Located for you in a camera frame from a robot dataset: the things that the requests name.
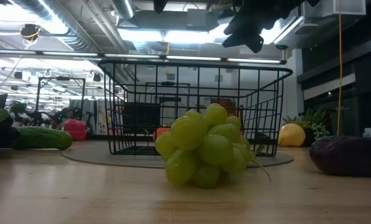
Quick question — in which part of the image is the yellow power cord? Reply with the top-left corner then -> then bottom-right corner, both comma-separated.
336,0 -> 344,137

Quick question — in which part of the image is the yellow pear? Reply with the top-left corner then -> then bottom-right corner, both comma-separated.
277,123 -> 306,147

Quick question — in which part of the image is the long linear ceiling light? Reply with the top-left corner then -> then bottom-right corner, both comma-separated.
0,49 -> 287,65

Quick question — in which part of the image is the silver ventilation duct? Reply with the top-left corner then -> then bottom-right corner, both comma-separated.
14,0 -> 101,54

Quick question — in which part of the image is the black frame rig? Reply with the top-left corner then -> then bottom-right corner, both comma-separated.
35,76 -> 86,122

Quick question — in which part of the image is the black ceiling cable reel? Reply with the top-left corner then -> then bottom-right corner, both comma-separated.
19,23 -> 42,41

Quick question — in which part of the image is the green cucumber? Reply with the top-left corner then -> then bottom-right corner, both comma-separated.
16,126 -> 74,151

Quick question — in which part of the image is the black wire basket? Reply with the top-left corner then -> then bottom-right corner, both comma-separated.
97,58 -> 294,157

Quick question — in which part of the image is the white ceiling air unit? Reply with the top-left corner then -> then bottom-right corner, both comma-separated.
273,0 -> 367,47

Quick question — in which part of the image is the round grey mat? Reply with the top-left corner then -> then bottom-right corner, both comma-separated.
62,140 -> 295,169

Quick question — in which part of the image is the green grape bunch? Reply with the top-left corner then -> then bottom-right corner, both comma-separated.
155,103 -> 272,189

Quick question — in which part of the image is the potted succulent plant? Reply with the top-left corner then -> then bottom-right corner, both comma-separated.
283,107 -> 332,147

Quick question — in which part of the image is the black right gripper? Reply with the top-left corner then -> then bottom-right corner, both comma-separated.
222,0 -> 320,54

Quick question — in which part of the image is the green background plant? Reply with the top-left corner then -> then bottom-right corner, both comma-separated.
9,101 -> 27,121

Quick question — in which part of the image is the mandarin bunch with leaves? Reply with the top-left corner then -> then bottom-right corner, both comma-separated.
152,126 -> 173,142

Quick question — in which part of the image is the dark purple eggplant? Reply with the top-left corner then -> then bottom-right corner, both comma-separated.
309,135 -> 371,177

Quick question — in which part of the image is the red bell pepper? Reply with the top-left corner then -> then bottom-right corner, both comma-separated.
63,119 -> 88,141

